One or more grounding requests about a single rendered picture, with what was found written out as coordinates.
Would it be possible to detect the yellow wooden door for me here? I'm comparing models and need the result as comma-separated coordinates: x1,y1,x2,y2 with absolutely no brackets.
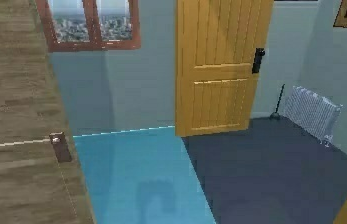
174,0,275,138

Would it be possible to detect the black toilet plunger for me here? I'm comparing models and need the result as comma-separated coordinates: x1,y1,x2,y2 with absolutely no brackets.
269,83,286,121

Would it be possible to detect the red-brown framed window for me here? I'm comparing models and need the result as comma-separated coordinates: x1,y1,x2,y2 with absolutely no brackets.
35,0,142,53

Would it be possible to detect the brown wooden door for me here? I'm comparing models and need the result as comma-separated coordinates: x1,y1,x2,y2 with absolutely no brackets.
0,0,97,224

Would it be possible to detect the black door handle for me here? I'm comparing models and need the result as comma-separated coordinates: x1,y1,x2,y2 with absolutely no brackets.
251,47,266,75

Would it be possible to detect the brown door handle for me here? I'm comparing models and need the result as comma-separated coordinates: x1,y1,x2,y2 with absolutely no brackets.
49,131,73,164

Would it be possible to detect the white wall radiator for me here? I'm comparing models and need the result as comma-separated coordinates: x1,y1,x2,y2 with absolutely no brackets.
282,85,344,148

